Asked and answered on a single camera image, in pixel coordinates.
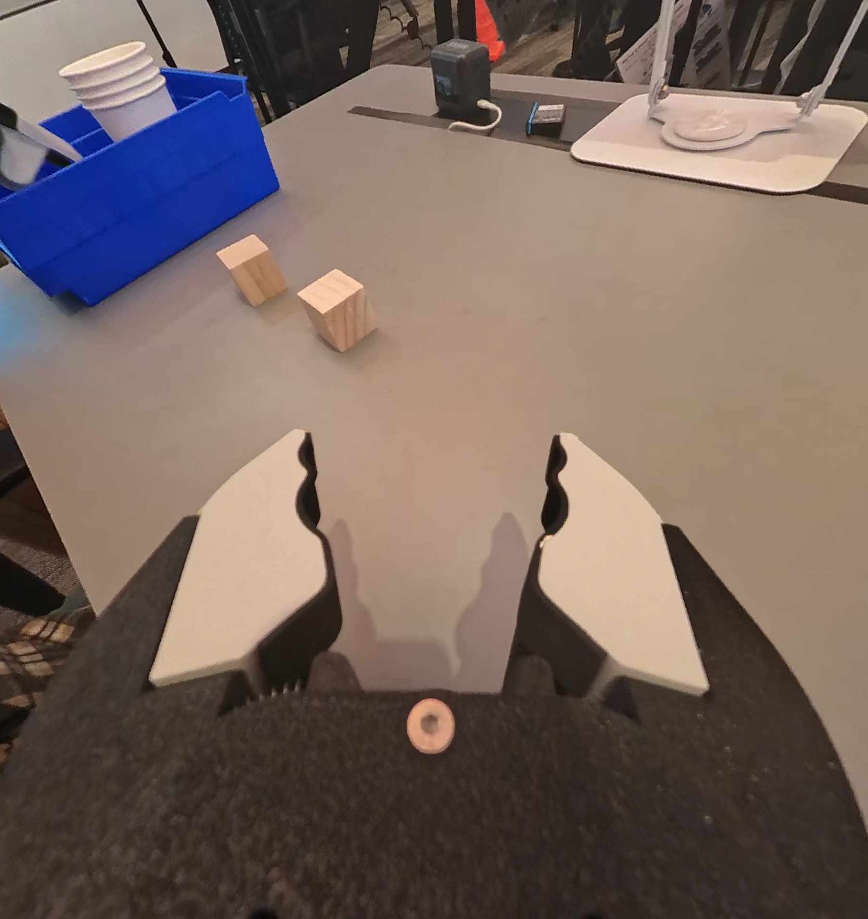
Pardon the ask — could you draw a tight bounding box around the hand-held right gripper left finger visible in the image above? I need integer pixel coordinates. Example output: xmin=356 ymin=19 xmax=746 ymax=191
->
xmin=149 ymin=429 xmax=343 ymax=690

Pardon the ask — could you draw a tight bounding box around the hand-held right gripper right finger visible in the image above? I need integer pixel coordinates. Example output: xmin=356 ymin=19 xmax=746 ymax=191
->
xmin=513 ymin=432 xmax=710 ymax=699

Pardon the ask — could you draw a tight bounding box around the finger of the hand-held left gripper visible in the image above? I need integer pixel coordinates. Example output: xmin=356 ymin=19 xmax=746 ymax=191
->
xmin=0 ymin=113 xmax=85 ymax=165
xmin=0 ymin=140 xmax=47 ymax=191

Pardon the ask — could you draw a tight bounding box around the stack of white paper cups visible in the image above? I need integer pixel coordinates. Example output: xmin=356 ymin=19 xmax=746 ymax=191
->
xmin=82 ymin=86 xmax=178 ymax=143

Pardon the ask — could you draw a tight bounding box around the blue plastic bin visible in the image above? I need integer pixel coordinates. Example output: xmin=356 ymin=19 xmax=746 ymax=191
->
xmin=0 ymin=68 xmax=280 ymax=308

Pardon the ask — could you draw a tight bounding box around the wooden cube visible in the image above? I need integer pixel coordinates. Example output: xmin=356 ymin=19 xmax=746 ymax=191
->
xmin=297 ymin=269 xmax=378 ymax=353
xmin=216 ymin=235 xmax=289 ymax=307

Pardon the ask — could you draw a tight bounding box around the black device with green display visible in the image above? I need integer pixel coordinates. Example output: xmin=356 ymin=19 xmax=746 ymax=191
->
xmin=430 ymin=39 xmax=492 ymax=116

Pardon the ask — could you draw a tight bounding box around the white board stand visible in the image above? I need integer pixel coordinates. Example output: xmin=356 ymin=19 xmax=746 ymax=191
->
xmin=570 ymin=0 xmax=868 ymax=195

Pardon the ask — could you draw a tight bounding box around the orange traffic cone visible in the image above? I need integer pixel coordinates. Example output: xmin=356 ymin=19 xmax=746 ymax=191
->
xmin=475 ymin=0 xmax=507 ymax=62

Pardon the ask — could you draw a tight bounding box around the hanging printed paper sheet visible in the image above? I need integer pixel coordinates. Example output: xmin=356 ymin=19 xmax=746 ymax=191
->
xmin=615 ymin=0 xmax=733 ymax=90

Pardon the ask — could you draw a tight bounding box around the white charging cable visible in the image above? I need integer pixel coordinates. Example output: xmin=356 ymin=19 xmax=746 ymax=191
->
xmin=448 ymin=99 xmax=503 ymax=135

